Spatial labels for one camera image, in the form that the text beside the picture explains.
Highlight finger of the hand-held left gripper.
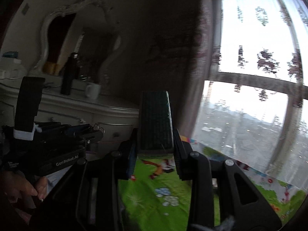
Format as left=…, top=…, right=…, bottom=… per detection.
left=64, top=124, right=93, bottom=134
left=70, top=132, right=101, bottom=148

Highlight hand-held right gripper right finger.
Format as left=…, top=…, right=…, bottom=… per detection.
left=173, top=128, right=282, bottom=231

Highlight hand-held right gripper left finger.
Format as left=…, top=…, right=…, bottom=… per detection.
left=31, top=128, right=139, bottom=231

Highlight dark binder clip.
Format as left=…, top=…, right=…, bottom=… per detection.
left=89, top=123, right=105, bottom=138

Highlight teal cardboard box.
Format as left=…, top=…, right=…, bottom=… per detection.
left=139, top=91, right=174, bottom=155

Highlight person's left hand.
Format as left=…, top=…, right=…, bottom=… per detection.
left=0, top=171, right=49, bottom=207

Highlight white ornate dresser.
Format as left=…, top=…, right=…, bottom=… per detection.
left=0, top=77, right=140, bottom=151

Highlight cartoon printed bedsheet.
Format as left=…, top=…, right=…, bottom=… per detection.
left=118, top=135, right=306, bottom=231

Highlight white mug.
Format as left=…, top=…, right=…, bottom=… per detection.
left=86, top=82, right=102, bottom=100

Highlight black bottle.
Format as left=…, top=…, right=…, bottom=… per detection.
left=61, top=52, right=80, bottom=96

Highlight pink curtain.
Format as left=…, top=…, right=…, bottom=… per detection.
left=188, top=0, right=225, bottom=140

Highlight teal tissue pack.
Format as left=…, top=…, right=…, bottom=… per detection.
left=0, top=51, right=19, bottom=59

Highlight ornate white framed mirror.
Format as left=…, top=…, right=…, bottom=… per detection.
left=39, top=0, right=122, bottom=78

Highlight white lace curtain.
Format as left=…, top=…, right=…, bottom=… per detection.
left=204, top=0, right=308, bottom=181

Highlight grey frayed string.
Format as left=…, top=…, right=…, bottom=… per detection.
left=190, top=215, right=235, bottom=231

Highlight window frame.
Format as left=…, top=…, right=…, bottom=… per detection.
left=204, top=71, right=308, bottom=95

